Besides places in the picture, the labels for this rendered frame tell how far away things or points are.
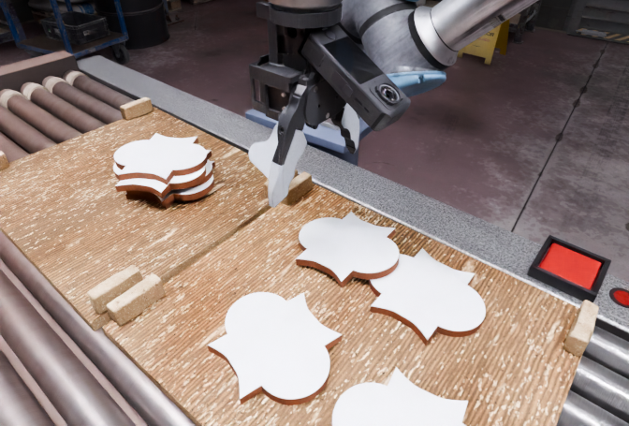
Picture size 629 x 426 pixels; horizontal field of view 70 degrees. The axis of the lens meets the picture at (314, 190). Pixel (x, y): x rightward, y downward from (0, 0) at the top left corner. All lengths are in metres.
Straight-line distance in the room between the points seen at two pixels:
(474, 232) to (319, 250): 0.23
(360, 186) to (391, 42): 0.26
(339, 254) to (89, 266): 0.31
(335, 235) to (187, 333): 0.21
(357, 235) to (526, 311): 0.21
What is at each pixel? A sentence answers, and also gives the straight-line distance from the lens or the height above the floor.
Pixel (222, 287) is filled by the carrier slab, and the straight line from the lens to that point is 0.55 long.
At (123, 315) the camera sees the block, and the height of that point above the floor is 0.95.
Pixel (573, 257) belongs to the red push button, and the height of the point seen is 0.93.
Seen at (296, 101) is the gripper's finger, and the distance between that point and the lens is 0.45.
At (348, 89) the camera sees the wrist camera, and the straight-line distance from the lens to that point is 0.43.
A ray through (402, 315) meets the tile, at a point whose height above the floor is 0.95.
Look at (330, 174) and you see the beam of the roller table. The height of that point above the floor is 0.91.
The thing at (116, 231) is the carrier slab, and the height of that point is 0.94.
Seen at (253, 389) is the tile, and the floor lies 0.95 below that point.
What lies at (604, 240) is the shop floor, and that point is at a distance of 2.35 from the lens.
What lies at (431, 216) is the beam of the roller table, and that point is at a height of 0.91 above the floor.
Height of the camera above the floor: 1.34
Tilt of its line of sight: 36 degrees down
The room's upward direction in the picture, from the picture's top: straight up
